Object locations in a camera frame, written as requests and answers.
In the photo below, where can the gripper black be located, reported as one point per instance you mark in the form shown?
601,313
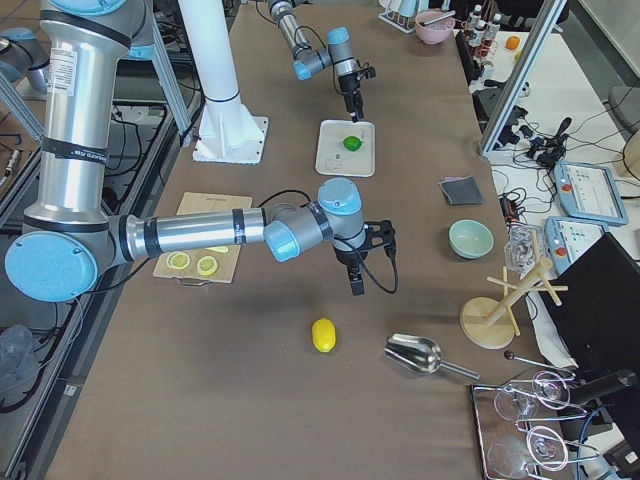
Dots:
348,84
347,256

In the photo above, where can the green lime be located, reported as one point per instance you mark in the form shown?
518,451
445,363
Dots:
352,143

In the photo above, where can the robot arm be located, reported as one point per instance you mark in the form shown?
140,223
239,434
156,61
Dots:
336,53
68,241

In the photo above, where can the cream rabbit tray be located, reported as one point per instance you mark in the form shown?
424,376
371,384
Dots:
333,159

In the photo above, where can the metal glass rack tray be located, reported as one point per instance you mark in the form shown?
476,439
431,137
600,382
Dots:
490,426

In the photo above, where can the yellow lemon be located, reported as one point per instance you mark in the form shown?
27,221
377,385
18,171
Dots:
324,335

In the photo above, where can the steel scoop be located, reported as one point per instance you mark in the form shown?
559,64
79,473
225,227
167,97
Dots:
421,355

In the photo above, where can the white cup upper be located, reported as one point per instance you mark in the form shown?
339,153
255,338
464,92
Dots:
406,8

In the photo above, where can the pink bowl of ice cubes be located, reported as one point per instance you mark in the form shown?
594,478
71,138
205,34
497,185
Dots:
435,33

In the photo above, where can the pale green bowl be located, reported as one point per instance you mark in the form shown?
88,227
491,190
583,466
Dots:
470,239

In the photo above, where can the steel muddler black tip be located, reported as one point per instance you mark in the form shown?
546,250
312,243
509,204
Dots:
437,19

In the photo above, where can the grey folded cloth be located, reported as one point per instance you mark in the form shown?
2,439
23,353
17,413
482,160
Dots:
460,191

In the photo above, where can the wooden cup stand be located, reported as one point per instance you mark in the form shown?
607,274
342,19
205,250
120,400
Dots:
490,323

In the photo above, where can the copper bottle basket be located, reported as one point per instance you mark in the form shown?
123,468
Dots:
477,36

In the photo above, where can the lemon slice upper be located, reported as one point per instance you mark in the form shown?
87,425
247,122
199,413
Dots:
207,266

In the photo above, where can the lemon slice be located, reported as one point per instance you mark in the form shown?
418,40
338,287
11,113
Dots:
178,260
207,266

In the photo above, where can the clear plastic box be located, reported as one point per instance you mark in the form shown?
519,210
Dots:
519,250

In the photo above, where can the orange fruit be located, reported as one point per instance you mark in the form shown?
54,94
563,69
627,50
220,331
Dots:
512,43

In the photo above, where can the lemon slice lower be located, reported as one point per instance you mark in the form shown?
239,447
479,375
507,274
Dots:
178,260

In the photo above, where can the bamboo cutting board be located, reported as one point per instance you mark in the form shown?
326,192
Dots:
205,203

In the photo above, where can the wine glass upper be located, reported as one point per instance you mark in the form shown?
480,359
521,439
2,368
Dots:
522,399

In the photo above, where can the wine glass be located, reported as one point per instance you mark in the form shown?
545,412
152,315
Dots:
541,450
522,399

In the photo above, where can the teach pendant lower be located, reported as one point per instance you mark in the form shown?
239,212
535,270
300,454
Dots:
569,238

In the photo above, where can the teach pendant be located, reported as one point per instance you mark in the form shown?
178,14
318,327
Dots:
569,238
589,192

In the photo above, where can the wine glass lower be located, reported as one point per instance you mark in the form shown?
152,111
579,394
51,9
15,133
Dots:
541,450

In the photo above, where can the black monitor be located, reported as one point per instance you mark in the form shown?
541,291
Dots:
598,320

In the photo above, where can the teach pendant upper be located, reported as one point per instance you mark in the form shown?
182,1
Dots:
589,192

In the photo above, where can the white wire rack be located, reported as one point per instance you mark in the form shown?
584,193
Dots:
391,17

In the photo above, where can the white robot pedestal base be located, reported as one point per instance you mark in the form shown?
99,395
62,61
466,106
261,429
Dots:
228,132

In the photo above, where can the aluminium frame post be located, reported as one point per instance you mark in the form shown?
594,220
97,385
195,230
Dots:
537,37

